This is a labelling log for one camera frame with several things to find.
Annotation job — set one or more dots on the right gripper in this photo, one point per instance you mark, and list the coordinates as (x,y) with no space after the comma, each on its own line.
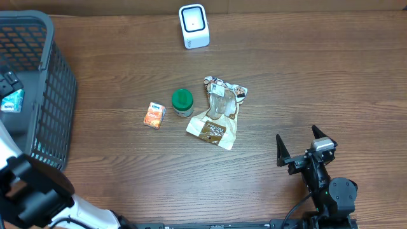
(297,163)

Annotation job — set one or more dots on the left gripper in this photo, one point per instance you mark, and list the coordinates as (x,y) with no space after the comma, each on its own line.
(9,84)

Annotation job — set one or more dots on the blue tissue pack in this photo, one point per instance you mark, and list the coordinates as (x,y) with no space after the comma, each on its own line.
(13,102)

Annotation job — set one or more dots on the beige snack pouch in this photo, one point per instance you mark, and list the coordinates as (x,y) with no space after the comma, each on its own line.
(218,124)

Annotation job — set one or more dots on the green lid jar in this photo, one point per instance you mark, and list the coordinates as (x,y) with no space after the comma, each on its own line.
(182,102)

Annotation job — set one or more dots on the orange tissue pack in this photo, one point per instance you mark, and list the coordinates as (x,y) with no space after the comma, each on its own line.
(155,115)

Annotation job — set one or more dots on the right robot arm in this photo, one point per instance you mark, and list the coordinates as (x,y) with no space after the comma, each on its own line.
(334,199)

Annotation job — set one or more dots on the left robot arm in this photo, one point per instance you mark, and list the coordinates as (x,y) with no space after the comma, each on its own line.
(34,193)

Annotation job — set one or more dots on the white barcode scanner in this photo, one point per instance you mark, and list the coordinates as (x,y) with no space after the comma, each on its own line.
(194,26)

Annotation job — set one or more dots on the grey plastic mesh basket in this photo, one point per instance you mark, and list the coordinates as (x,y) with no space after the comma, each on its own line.
(42,129)

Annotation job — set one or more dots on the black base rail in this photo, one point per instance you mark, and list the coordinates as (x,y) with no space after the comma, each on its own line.
(216,226)

